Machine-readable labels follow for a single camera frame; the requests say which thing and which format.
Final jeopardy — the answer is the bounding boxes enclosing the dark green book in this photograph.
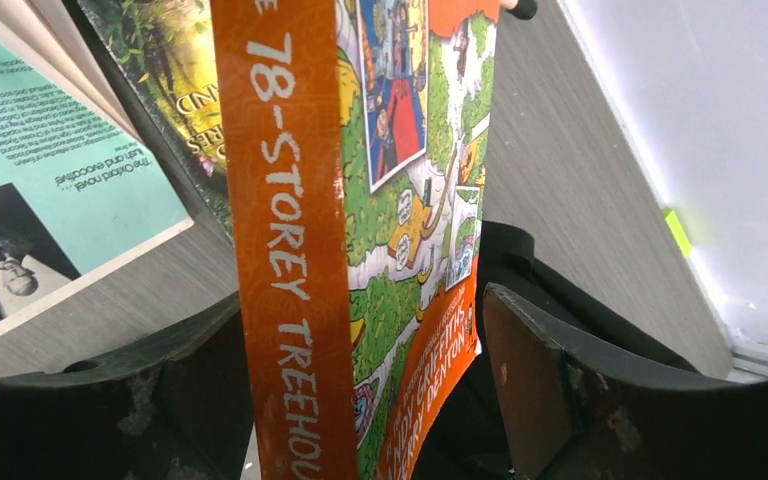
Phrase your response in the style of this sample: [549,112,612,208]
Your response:
[65,0,232,234]

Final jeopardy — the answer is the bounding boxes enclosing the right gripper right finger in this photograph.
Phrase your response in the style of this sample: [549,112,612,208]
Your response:
[481,282,768,480]

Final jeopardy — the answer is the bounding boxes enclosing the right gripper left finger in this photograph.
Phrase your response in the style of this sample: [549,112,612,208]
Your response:
[0,295,253,479]

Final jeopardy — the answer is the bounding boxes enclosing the black backpack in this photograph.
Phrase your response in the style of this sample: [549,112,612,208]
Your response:
[414,222,692,479]

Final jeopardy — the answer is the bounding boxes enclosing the teal book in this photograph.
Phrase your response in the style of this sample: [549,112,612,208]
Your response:
[0,0,196,359]

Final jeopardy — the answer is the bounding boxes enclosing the orange book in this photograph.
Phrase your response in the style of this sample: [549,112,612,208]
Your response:
[211,1,501,479]

